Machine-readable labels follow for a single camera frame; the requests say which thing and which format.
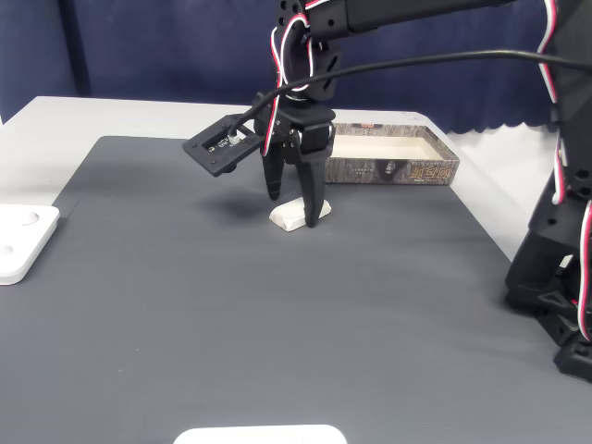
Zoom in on white rounded flat object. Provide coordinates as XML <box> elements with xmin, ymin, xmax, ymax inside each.
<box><xmin>173</xmin><ymin>424</ymin><xmax>348</xmax><ymax>444</ymax></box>

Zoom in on printed cardboard box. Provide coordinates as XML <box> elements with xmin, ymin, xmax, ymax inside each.
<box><xmin>323</xmin><ymin>122</ymin><xmax>462</xmax><ymax>186</ymax></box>

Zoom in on grey table mat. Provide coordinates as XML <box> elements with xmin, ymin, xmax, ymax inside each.
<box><xmin>0</xmin><ymin>135</ymin><xmax>592</xmax><ymax>444</ymax></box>

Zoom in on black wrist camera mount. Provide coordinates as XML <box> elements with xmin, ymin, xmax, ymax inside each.
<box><xmin>181</xmin><ymin>114</ymin><xmax>263</xmax><ymax>179</ymax></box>

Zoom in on white tray with round knobs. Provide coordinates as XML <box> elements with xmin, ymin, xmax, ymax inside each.
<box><xmin>0</xmin><ymin>203</ymin><xmax>61</xmax><ymax>287</ymax></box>

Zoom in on white block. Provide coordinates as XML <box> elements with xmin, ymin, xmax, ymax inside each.
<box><xmin>268</xmin><ymin>196</ymin><xmax>333</xmax><ymax>233</ymax></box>

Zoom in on black camera cable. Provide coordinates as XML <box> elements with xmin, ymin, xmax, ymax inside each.
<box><xmin>228</xmin><ymin>49</ymin><xmax>592</xmax><ymax>140</ymax></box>

